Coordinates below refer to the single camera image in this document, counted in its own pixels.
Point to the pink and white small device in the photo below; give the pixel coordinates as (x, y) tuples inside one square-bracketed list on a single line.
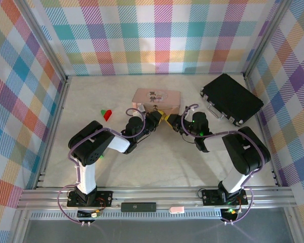
[(176, 209)]

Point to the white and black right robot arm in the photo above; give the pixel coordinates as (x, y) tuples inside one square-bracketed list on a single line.
[(233, 181)]

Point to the red toy block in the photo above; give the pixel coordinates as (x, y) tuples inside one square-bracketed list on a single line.
[(108, 115)]

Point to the black hard case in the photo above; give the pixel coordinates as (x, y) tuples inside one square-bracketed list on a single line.
[(233, 97)]

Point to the black rectangular bar device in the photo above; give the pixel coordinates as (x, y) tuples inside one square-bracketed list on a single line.
[(138, 207)]

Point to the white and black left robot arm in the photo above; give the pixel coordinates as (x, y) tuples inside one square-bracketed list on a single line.
[(86, 177)]

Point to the pink tin box with figures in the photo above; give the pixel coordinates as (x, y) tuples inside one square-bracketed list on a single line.
[(157, 100)]

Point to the aluminium mounting rail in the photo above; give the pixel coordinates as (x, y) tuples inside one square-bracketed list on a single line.
[(167, 195)]

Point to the aluminium side floor rail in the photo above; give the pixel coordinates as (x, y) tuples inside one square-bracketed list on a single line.
[(53, 131), (262, 131)]

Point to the aluminium frame post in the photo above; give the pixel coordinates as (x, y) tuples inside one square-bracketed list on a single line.
[(268, 35), (44, 40)]

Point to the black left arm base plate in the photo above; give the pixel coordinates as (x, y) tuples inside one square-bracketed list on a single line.
[(104, 197)]

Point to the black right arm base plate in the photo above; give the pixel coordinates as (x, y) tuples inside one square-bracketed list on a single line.
[(210, 197)]

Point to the green toy block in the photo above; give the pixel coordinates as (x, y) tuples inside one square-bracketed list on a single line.
[(103, 112)]

